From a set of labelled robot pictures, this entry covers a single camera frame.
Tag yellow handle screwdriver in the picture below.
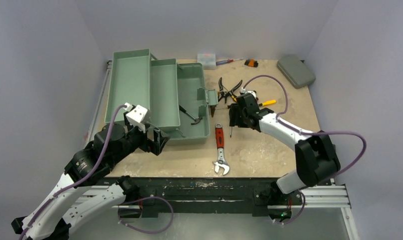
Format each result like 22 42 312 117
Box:
258 99 277 107

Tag clear small parts box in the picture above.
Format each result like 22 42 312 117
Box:
197 52 217 70

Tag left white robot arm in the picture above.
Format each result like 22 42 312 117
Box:
11 103 169 240

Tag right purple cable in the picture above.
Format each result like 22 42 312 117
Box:
241 74 367 226

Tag purple cable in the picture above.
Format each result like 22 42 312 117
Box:
17 104 175 240
241 74 367 226

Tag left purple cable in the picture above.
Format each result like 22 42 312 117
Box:
17 104 175 240

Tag orange black hex key set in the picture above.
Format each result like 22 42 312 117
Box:
244 59 259 68

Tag grey green case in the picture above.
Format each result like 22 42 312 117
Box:
276 54 316 89

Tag red adjustable wrench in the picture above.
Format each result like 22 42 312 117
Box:
212 123 230 176

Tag green plastic tool box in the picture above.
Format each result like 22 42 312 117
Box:
104 48 218 146

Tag blue red screwdriver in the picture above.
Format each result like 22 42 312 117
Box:
215 58 241 66

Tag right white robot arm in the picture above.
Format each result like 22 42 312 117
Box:
228 93 341 204

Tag black pliers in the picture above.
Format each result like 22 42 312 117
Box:
217 77 243 104

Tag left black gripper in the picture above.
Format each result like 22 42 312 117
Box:
109 111 170 165

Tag aluminium frame rail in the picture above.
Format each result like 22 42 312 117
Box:
57 59 360 240

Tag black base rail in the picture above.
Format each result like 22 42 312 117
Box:
105 176 332 220

